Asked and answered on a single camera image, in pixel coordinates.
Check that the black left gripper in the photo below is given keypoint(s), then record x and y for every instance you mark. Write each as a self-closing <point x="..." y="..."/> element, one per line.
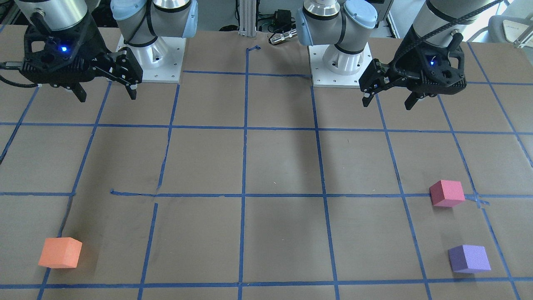
<point x="398" y="61"/>

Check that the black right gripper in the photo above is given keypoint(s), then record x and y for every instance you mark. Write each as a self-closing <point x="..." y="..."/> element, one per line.
<point x="98" y="53"/>

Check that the pink foam cube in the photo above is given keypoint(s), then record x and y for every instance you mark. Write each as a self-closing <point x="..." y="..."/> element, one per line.
<point x="447" y="193"/>

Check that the orange foam cube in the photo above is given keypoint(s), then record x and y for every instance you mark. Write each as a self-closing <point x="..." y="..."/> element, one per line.
<point x="60" y="252"/>

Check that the purple foam cube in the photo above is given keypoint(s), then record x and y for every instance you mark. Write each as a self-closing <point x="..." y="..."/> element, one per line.
<point x="469" y="259"/>

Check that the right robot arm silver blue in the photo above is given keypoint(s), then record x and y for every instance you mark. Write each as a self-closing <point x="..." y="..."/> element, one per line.
<point x="137" y="20"/>

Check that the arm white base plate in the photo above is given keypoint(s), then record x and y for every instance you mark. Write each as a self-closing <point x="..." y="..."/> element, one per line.
<point x="341" y="66"/>
<point x="162" y="60"/>

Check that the aluminium frame post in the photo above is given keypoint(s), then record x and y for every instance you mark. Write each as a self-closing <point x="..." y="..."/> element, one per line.
<point x="247" y="18"/>

